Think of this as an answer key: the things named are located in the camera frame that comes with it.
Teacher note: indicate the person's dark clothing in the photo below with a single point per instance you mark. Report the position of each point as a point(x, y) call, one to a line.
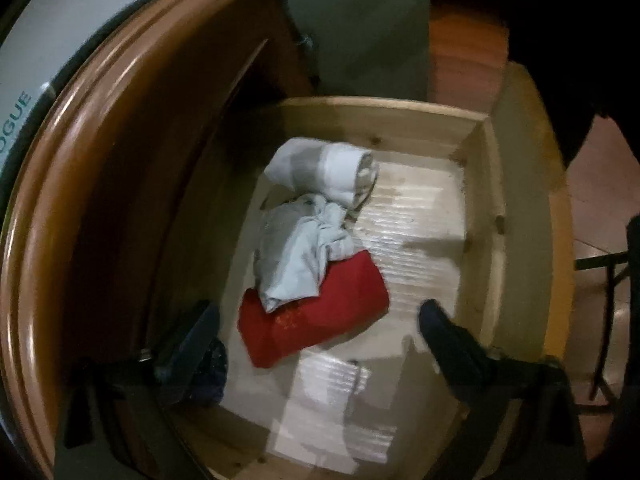
point(575, 35)

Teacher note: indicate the wooden nightstand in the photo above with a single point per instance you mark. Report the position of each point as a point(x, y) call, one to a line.
point(100, 160)

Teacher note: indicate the black metal frame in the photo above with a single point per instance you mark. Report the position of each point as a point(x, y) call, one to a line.
point(607, 260)

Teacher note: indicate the light grey underwear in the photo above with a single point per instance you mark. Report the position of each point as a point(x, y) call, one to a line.
point(295, 260)

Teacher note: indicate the white underwear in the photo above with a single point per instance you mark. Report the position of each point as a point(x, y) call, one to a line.
point(340, 170)

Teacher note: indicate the wooden drawer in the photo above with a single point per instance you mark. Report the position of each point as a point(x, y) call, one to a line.
point(425, 220)

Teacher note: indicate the white cardboard box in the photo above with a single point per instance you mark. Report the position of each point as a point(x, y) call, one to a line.
point(50, 25)

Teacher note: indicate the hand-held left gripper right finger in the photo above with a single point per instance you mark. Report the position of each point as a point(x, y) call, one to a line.
point(450, 350)

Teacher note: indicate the red underwear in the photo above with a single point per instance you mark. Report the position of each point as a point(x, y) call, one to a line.
point(310, 320)

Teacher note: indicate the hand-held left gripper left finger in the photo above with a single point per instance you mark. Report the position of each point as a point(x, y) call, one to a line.
point(192, 345)

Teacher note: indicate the navy blue floral underwear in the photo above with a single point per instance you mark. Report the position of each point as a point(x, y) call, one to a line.
point(212, 370)

